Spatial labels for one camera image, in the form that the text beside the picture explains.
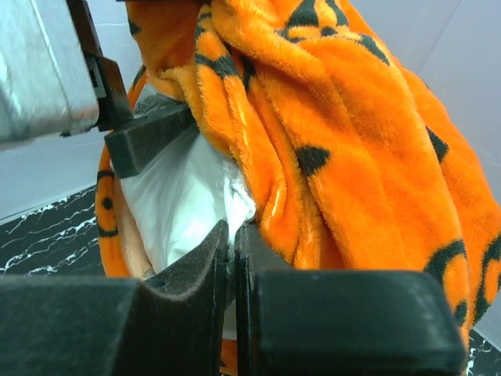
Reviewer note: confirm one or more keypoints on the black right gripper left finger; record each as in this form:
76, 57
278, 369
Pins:
171, 324

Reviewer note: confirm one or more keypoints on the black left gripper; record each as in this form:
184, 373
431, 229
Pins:
134, 145

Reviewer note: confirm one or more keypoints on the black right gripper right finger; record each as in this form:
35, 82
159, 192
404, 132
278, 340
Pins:
254, 297

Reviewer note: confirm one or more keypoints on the orange patterned plush pillowcase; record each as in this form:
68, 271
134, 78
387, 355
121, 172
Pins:
364, 187

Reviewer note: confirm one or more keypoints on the white pillow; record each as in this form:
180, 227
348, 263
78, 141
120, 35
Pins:
167, 210

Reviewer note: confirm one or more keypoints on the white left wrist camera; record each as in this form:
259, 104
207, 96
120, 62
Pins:
55, 79

